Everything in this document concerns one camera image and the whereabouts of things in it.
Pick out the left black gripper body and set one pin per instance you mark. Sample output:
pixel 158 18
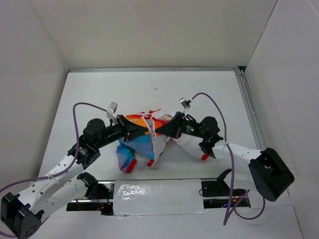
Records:
pixel 114 133

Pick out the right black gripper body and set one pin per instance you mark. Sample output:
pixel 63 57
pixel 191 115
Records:
pixel 191 127

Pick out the colourful rainbow kids jacket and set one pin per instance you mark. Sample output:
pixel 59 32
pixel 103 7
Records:
pixel 152 144

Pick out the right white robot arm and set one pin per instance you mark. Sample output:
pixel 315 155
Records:
pixel 270 174

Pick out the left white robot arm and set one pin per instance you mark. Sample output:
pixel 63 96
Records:
pixel 24 212

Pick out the white taped front panel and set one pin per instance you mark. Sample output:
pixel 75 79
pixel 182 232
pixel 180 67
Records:
pixel 157 197

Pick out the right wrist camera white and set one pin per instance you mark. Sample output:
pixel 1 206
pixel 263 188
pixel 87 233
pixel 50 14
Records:
pixel 186 105

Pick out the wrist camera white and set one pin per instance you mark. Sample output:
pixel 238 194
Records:
pixel 186 105
pixel 111 111

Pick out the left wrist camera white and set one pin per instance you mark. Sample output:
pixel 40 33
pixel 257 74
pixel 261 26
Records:
pixel 111 111

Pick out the aluminium frame rail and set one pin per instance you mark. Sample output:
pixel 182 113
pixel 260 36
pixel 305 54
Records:
pixel 224 95

